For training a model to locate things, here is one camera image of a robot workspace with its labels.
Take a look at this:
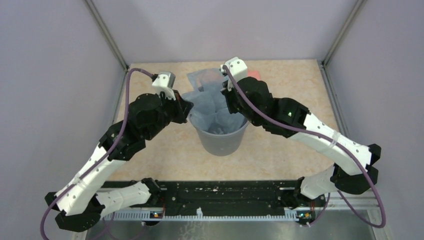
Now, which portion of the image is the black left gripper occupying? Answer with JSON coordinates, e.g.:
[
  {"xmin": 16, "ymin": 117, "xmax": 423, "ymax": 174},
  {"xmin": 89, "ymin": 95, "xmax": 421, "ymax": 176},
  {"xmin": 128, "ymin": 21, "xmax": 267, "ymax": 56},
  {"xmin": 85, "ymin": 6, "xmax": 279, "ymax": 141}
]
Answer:
[{"xmin": 144, "ymin": 88, "xmax": 194, "ymax": 141}]

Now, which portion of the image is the light blue plastic trash bag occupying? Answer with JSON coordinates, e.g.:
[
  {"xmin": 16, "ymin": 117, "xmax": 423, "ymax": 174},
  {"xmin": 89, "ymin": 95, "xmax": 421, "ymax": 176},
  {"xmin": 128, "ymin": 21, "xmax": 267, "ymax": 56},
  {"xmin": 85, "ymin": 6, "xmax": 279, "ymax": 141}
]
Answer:
[{"xmin": 182, "ymin": 68, "xmax": 247, "ymax": 135}]

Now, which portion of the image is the grey plastic trash bin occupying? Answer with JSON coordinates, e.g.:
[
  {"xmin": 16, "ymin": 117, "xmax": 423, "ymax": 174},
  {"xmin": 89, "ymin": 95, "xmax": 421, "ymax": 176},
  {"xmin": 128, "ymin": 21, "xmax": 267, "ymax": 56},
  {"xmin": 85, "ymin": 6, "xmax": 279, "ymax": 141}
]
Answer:
[{"xmin": 194, "ymin": 118, "xmax": 249, "ymax": 157}]

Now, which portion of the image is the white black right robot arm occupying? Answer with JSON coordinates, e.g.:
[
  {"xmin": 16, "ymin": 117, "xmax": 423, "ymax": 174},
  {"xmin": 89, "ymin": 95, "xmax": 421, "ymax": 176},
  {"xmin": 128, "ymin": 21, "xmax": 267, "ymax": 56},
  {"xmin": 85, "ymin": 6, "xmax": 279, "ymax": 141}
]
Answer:
[{"xmin": 221, "ymin": 77, "xmax": 381, "ymax": 206}]

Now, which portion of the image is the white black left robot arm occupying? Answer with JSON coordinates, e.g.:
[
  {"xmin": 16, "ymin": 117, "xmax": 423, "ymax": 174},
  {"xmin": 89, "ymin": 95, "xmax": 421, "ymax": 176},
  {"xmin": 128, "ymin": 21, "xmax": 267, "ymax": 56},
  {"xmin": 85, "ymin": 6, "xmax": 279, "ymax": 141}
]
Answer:
[{"xmin": 45, "ymin": 91, "xmax": 194, "ymax": 232}]

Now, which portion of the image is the pink folded cloth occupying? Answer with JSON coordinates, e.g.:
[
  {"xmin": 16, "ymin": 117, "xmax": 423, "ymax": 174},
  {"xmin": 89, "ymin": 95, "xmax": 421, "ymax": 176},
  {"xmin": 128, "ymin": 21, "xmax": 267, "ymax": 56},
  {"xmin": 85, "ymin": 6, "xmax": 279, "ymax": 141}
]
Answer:
[{"xmin": 247, "ymin": 70, "xmax": 262, "ymax": 81}]

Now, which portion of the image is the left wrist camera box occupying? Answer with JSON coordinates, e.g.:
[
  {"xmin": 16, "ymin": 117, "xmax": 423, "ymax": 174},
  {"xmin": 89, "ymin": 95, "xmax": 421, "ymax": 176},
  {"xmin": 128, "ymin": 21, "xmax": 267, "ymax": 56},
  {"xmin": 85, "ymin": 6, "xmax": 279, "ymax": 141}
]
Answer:
[{"xmin": 152, "ymin": 71, "xmax": 176, "ymax": 101}]

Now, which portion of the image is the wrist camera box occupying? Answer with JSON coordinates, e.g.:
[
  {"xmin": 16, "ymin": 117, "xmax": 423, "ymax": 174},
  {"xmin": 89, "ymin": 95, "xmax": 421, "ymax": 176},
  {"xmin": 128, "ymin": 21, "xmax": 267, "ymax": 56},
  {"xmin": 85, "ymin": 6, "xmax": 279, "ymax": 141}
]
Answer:
[
  {"xmin": 220, "ymin": 56, "xmax": 248, "ymax": 82},
  {"xmin": 152, "ymin": 71, "xmax": 176, "ymax": 101}
]

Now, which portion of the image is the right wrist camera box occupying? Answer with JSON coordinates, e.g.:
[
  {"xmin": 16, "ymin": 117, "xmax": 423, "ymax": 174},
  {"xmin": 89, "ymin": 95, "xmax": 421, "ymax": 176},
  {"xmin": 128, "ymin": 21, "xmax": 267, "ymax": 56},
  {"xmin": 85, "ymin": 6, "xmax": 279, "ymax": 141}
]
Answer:
[{"xmin": 220, "ymin": 56, "xmax": 248, "ymax": 82}]

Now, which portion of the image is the right aluminium corner post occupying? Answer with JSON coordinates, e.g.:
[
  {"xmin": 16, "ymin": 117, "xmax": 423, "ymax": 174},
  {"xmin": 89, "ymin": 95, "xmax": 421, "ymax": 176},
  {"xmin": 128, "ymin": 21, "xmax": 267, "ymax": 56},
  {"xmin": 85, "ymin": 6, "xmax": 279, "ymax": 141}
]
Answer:
[{"xmin": 321, "ymin": 0, "xmax": 367, "ymax": 69}]

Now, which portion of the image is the aluminium corner post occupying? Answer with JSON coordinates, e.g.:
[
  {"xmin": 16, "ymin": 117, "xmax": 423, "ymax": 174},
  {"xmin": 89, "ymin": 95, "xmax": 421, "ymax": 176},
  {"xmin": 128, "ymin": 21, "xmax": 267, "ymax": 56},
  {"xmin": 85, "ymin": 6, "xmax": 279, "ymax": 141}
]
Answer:
[
  {"xmin": 321, "ymin": 0, "xmax": 367, "ymax": 69},
  {"xmin": 83, "ymin": 0, "xmax": 129, "ymax": 72}
]

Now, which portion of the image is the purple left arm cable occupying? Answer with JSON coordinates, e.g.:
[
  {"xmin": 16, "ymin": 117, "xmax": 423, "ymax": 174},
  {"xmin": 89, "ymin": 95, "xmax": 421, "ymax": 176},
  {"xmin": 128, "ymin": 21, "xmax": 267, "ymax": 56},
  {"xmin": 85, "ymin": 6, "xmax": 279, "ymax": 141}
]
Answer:
[{"xmin": 39, "ymin": 67, "xmax": 157, "ymax": 240}]

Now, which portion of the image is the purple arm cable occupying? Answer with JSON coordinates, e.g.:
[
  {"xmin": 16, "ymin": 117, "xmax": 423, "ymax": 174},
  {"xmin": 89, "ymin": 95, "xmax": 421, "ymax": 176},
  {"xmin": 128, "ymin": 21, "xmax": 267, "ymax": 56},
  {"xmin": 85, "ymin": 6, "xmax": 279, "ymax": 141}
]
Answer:
[
  {"xmin": 221, "ymin": 64, "xmax": 387, "ymax": 229},
  {"xmin": 39, "ymin": 67, "xmax": 157, "ymax": 240}
]

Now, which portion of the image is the white toothed cable strip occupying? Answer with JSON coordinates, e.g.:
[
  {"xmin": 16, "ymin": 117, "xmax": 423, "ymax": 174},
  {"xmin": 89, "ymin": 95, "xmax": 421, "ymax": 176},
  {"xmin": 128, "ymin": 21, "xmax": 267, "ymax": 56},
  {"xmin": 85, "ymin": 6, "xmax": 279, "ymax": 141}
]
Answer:
[{"xmin": 104, "ymin": 208, "xmax": 300, "ymax": 222}]

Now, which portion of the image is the left aluminium corner post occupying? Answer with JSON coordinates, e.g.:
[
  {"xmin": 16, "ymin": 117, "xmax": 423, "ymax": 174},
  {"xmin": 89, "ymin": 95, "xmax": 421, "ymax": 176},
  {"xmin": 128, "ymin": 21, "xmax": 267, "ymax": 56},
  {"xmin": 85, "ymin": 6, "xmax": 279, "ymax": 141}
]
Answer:
[{"xmin": 83, "ymin": 0, "xmax": 129, "ymax": 72}]

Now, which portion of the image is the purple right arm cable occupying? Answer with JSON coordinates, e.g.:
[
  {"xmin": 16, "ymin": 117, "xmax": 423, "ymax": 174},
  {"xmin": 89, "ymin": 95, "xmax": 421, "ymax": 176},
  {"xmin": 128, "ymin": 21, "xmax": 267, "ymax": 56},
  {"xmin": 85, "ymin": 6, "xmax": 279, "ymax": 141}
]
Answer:
[{"xmin": 221, "ymin": 64, "xmax": 387, "ymax": 229}]

